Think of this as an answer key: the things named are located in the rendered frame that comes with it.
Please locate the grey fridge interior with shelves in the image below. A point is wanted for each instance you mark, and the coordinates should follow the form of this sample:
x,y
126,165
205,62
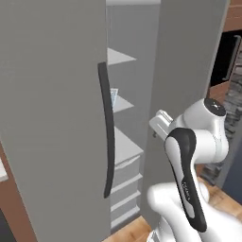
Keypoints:
x,y
132,78

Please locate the pale blue ice cube tray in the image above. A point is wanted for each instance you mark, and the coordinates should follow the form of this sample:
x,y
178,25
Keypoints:
x,y
113,97

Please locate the brown wooden base cabinet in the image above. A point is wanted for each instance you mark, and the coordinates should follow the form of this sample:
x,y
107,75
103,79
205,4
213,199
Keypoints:
x,y
15,201

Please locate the brown wooden cupboard run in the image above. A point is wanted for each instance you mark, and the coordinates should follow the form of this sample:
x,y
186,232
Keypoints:
x,y
233,14

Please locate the dark blue cabinet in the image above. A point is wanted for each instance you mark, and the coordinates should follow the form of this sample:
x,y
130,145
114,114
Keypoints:
x,y
234,179

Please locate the black oven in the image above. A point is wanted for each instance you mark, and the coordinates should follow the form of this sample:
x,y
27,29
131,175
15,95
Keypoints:
x,y
225,56

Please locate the grey fridge door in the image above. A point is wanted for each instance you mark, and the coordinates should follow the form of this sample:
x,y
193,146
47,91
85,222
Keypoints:
x,y
179,63

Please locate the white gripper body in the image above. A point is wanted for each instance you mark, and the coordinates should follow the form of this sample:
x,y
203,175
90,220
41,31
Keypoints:
x,y
160,122

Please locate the grey freezer door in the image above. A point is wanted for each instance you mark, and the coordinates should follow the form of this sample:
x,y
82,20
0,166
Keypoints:
x,y
50,110

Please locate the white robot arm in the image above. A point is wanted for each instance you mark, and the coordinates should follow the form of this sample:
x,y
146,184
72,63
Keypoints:
x,y
186,176

